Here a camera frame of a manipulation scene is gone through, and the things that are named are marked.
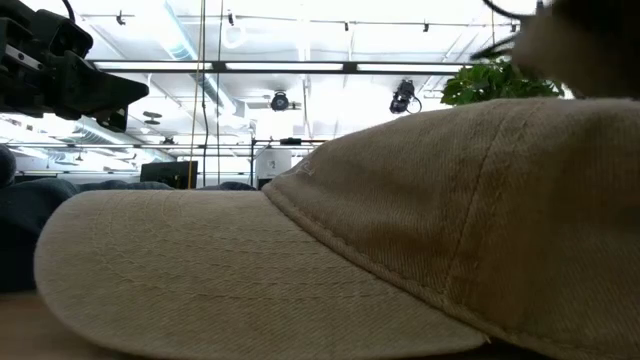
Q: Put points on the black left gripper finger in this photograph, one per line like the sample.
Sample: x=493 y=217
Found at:
x=116 y=121
x=95 y=90

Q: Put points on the beige baseball cap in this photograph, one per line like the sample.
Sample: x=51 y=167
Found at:
x=350 y=250
x=585 y=50

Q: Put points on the black computer monitor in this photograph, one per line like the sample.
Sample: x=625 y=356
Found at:
x=167 y=174

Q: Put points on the white cabinet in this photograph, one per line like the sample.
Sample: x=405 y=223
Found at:
x=273 y=167

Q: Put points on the black ceiling spotlight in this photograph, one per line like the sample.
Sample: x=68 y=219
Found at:
x=402 y=97
x=279 y=101

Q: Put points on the green leafy plant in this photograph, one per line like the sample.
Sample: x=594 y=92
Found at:
x=495 y=82

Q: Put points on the black overhead rail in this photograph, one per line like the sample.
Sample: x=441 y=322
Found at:
x=280 y=66

